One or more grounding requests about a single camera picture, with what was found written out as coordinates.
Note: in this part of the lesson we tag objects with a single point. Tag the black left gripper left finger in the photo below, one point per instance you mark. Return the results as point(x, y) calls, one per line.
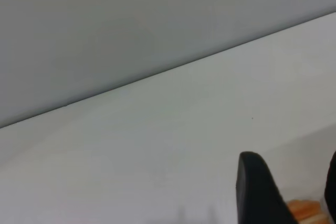
point(257, 192)

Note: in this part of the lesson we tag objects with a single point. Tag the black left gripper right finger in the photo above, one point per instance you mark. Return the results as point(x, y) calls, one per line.
point(331, 187)

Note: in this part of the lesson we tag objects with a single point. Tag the striped spiral bread roll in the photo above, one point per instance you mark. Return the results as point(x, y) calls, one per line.
point(307, 209)

